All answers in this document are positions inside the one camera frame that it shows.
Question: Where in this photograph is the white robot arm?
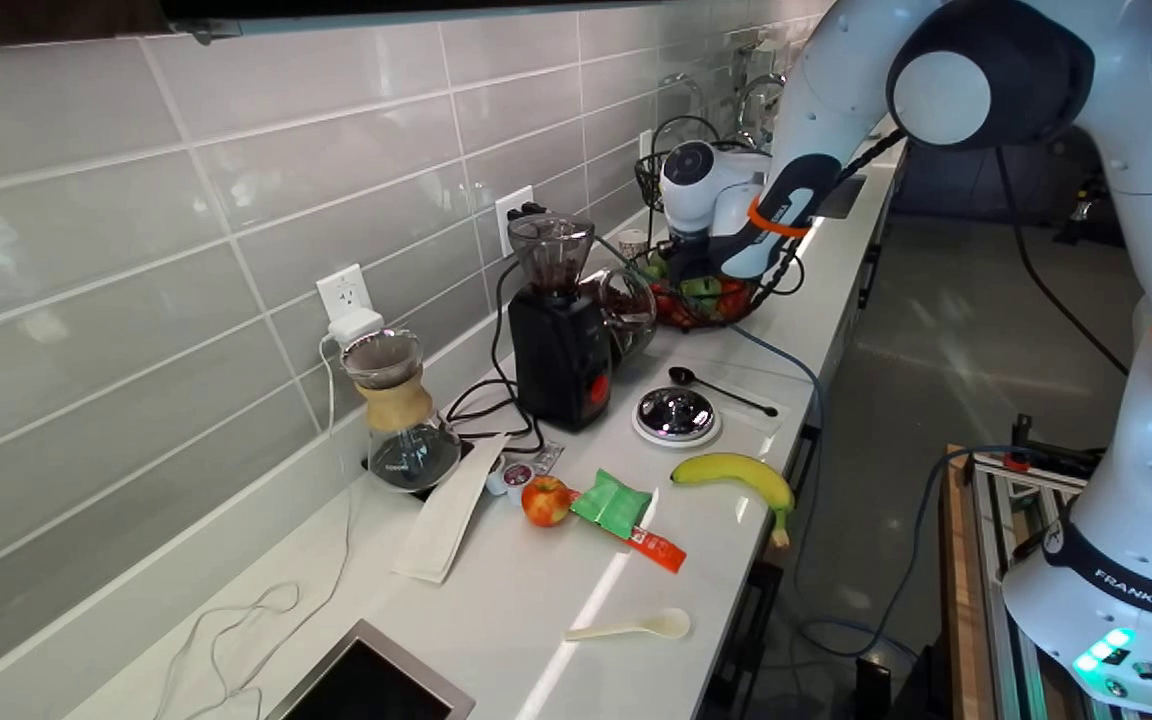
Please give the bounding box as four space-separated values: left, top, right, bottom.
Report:
663 0 1152 714

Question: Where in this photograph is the red yellow apple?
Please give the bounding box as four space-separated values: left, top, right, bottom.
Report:
520 476 573 529

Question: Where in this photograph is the white power adapter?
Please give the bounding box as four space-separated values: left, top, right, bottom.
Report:
327 309 384 354

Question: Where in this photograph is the white wall outlet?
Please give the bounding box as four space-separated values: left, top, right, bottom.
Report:
318 265 375 326

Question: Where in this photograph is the white plastic spoon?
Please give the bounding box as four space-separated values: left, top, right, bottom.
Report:
564 607 694 646

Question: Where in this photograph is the black coffee scoop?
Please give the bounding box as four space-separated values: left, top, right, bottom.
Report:
669 366 779 417

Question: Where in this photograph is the yellow banana on counter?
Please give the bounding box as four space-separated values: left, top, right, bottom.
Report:
669 451 798 549

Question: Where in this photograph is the aluminium frame cart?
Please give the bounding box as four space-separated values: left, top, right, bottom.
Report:
936 417 1117 720

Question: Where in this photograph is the glass jar of beans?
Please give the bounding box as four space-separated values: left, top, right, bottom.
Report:
596 267 657 359

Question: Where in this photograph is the black two-tier fruit rack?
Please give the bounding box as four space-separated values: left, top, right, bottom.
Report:
637 121 763 330

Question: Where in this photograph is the red apple in rack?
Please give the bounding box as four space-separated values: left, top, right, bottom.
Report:
654 284 749 333

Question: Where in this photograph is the black coffee grinder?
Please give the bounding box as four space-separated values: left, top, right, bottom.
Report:
507 203 613 433

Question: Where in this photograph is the green apple in rack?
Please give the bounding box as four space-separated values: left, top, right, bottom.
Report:
680 278 723 309

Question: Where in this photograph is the orange packet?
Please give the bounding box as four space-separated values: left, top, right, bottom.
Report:
631 531 687 572

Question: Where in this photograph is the white cable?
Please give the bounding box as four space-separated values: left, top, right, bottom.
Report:
150 335 380 720

